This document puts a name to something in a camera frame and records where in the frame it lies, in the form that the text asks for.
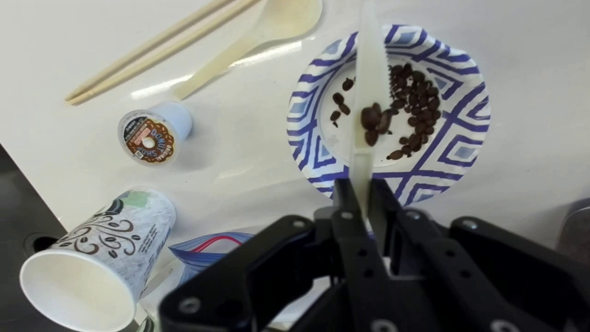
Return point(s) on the small coffee bean clump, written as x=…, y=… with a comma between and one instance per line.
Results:
x=370, y=119

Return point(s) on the scattered coffee beans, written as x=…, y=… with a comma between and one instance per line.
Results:
x=420, y=104

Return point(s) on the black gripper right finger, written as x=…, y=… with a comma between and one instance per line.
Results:
x=490, y=278

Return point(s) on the coffee pod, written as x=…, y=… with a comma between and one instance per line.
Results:
x=147, y=139

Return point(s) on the clear zip bag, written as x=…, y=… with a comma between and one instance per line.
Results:
x=195, y=255

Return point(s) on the swirl print paper cup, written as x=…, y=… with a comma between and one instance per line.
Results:
x=122, y=246

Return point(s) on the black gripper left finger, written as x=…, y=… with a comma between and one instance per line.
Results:
x=221, y=289

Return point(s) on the beige plastic spoon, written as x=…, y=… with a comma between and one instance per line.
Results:
x=288, y=19

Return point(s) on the white plastic knife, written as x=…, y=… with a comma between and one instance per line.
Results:
x=370, y=75

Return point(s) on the wooden chopstick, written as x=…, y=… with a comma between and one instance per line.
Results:
x=166, y=52
x=147, y=49

